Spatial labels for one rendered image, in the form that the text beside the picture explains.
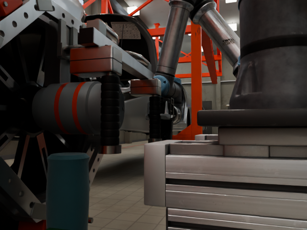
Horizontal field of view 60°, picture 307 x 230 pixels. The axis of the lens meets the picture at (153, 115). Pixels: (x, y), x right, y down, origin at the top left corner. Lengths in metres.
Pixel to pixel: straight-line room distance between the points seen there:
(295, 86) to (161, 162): 0.20
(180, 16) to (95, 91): 0.50
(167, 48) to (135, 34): 3.20
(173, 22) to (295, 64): 0.69
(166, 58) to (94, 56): 0.51
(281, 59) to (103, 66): 0.30
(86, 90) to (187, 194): 0.39
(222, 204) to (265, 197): 0.05
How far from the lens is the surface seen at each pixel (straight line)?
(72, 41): 0.81
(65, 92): 0.70
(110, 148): 0.49
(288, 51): 0.40
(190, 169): 0.38
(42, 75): 0.86
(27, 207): 0.67
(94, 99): 0.65
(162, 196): 0.40
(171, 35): 1.01
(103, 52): 0.51
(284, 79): 0.38
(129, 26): 4.14
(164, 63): 0.99
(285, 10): 0.42
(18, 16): 0.66
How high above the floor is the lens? 0.80
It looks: 3 degrees up
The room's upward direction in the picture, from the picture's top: straight up
